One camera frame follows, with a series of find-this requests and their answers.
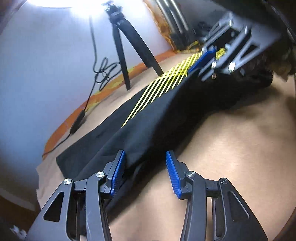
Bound metal stand legs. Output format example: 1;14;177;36
154;0;193;49

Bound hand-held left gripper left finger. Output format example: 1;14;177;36
25;150;127;241

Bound bright lamp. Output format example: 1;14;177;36
25;0;97;10

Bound beige bed sheet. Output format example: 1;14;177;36
36;50;296;241

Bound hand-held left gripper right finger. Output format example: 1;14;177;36
165;150;269;241

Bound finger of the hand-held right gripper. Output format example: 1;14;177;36
200;24;284;82
188;11;235;75

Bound black tripod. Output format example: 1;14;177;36
103;0;165;91

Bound black pants with yellow stripes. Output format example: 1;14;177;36
56;46;274;215

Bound black cable with adapter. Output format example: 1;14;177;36
42;17;123;158

